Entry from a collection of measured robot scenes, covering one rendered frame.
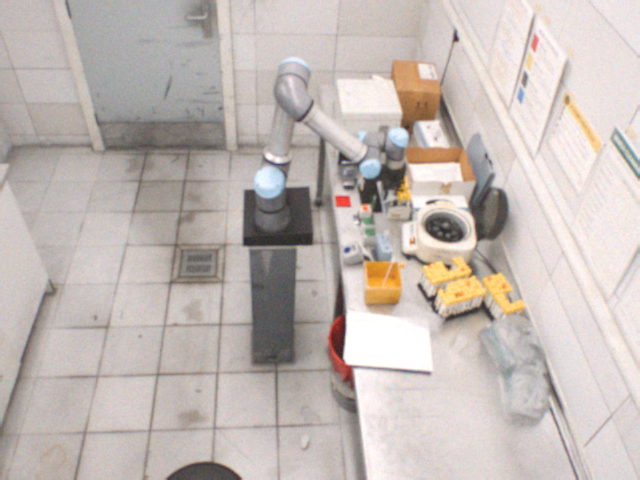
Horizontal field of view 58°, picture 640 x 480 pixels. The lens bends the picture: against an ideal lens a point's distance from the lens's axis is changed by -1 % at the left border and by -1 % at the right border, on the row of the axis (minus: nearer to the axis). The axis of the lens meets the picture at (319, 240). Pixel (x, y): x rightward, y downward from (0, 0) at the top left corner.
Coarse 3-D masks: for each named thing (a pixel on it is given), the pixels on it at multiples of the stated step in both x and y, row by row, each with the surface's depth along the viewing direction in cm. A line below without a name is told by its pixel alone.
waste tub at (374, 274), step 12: (372, 264) 222; (384, 264) 222; (396, 264) 222; (372, 276) 227; (384, 276) 227; (396, 276) 223; (372, 288) 212; (384, 288) 212; (396, 288) 212; (372, 300) 217; (384, 300) 218; (396, 300) 218
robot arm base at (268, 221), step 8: (256, 208) 235; (280, 208) 229; (288, 208) 237; (256, 216) 234; (264, 216) 230; (272, 216) 230; (280, 216) 231; (288, 216) 235; (256, 224) 235; (264, 224) 233; (272, 224) 231; (280, 224) 232; (288, 224) 236; (272, 232) 234
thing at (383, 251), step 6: (378, 234) 231; (384, 234) 232; (378, 240) 230; (384, 240) 229; (378, 246) 231; (384, 246) 227; (390, 246) 227; (372, 252) 237; (378, 252) 231; (384, 252) 225; (390, 252) 226; (372, 258) 235; (378, 258) 232; (384, 258) 228; (390, 258) 228
